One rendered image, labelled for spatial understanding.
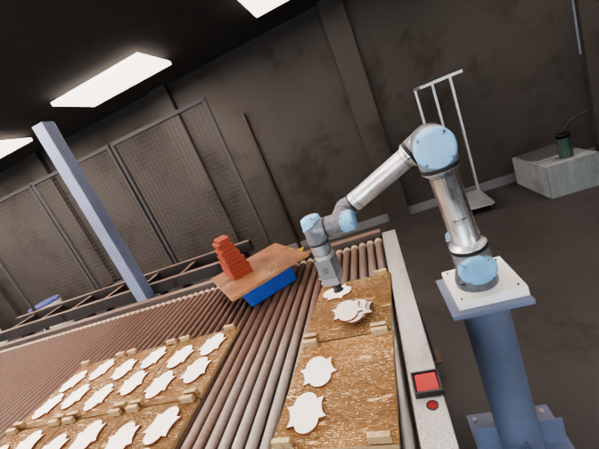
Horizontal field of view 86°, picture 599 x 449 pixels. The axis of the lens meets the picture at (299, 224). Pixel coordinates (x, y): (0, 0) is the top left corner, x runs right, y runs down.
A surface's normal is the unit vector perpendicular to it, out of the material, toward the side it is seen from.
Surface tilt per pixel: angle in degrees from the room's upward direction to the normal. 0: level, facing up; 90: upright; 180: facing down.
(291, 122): 90
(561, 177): 90
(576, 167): 90
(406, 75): 90
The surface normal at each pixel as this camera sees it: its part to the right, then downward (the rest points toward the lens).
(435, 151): -0.30, 0.26
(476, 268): -0.18, 0.50
